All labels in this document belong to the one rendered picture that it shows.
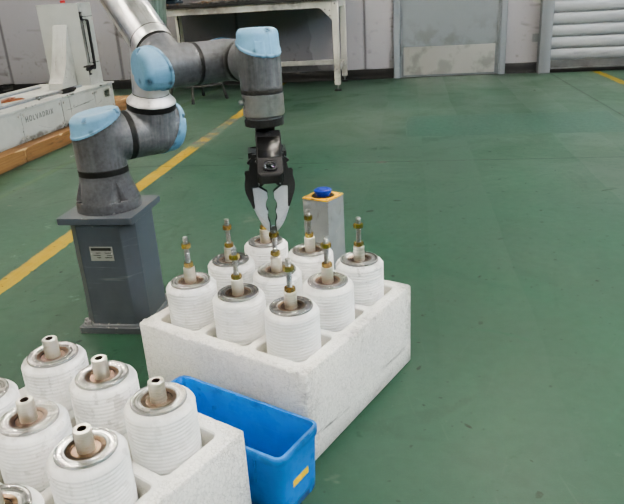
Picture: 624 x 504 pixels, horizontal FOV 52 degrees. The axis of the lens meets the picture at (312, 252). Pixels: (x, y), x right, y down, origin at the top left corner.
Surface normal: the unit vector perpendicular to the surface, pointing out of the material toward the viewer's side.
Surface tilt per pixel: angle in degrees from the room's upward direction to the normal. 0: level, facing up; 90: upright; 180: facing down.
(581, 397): 0
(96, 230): 90
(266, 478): 92
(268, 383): 90
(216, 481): 90
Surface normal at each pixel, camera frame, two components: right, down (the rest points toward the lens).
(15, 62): -0.14, 0.37
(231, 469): 0.82, 0.17
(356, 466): -0.06, -0.93
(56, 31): -0.15, 0.01
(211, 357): -0.55, 0.33
